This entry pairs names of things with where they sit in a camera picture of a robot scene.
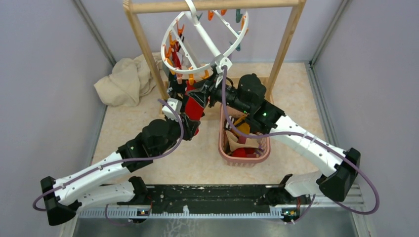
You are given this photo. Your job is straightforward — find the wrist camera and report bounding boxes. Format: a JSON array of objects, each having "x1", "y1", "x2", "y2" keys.
[
  {"x1": 162, "y1": 98, "x2": 182, "y2": 121},
  {"x1": 210, "y1": 54, "x2": 232, "y2": 80}
]

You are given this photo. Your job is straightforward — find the beige crumpled cloth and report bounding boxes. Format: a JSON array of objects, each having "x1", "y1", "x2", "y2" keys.
[{"x1": 94, "y1": 54, "x2": 156, "y2": 107}]

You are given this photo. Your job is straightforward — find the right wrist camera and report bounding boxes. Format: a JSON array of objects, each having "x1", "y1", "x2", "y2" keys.
[{"x1": 210, "y1": 54, "x2": 232, "y2": 80}]

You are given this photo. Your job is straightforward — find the plain red sock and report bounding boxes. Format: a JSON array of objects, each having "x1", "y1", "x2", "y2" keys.
[{"x1": 184, "y1": 80, "x2": 204, "y2": 121}]

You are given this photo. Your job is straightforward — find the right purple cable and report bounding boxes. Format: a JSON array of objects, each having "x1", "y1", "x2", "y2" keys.
[{"x1": 221, "y1": 65, "x2": 380, "y2": 216}]

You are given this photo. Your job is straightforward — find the wooden drying rack frame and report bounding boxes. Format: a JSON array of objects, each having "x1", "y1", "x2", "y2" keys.
[{"x1": 123, "y1": 0, "x2": 307, "y2": 122}]

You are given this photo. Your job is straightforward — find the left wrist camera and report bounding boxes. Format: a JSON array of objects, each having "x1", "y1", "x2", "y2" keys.
[{"x1": 162, "y1": 98, "x2": 182, "y2": 121}]

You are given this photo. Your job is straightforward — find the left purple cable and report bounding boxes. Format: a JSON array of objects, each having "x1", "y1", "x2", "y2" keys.
[{"x1": 32, "y1": 98, "x2": 185, "y2": 226}]

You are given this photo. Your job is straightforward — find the black sock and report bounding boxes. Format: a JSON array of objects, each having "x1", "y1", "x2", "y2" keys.
[{"x1": 167, "y1": 72, "x2": 188, "y2": 104}]

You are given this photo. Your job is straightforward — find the mustard yellow sock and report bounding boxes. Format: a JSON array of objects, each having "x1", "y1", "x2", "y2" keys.
[{"x1": 233, "y1": 115, "x2": 250, "y2": 135}]

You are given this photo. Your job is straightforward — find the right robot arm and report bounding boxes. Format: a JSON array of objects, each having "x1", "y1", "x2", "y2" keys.
[{"x1": 186, "y1": 74, "x2": 360, "y2": 203}]

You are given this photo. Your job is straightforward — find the beige maroon striped sock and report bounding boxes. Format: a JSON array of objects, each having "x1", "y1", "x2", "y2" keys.
[{"x1": 225, "y1": 130, "x2": 259, "y2": 152}]

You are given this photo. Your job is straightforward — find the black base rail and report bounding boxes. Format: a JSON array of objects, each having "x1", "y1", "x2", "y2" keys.
[{"x1": 118, "y1": 184, "x2": 308, "y2": 220}]

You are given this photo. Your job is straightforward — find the pink plastic laundry basket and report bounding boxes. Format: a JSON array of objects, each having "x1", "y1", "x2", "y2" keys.
[{"x1": 218, "y1": 107, "x2": 271, "y2": 167}]

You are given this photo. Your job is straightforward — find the white round clip hanger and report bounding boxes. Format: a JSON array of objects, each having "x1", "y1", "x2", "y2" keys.
[{"x1": 161, "y1": 0, "x2": 249, "y2": 77}]

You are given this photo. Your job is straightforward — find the purple cable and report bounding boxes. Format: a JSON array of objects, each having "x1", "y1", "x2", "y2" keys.
[
  {"x1": 32, "y1": 98, "x2": 185, "y2": 226},
  {"x1": 221, "y1": 65, "x2": 380, "y2": 216}
]

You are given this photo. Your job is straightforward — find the orange plastic clip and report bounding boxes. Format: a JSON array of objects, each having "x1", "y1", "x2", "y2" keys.
[{"x1": 188, "y1": 73, "x2": 195, "y2": 86}]

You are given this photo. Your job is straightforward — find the red snowflake sock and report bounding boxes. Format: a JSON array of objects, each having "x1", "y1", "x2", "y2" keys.
[{"x1": 171, "y1": 45, "x2": 181, "y2": 69}]

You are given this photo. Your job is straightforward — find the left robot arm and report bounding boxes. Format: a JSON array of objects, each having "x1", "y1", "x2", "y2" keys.
[{"x1": 41, "y1": 114, "x2": 201, "y2": 226}]

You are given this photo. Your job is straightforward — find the teal plastic clip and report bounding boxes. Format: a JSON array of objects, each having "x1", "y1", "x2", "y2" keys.
[{"x1": 229, "y1": 42, "x2": 241, "y2": 51}]

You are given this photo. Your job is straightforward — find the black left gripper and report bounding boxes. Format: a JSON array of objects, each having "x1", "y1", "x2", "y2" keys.
[{"x1": 155, "y1": 112, "x2": 201, "y2": 157}]

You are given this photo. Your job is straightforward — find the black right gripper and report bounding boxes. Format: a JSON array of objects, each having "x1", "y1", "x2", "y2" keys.
[{"x1": 186, "y1": 72, "x2": 251, "y2": 115}]

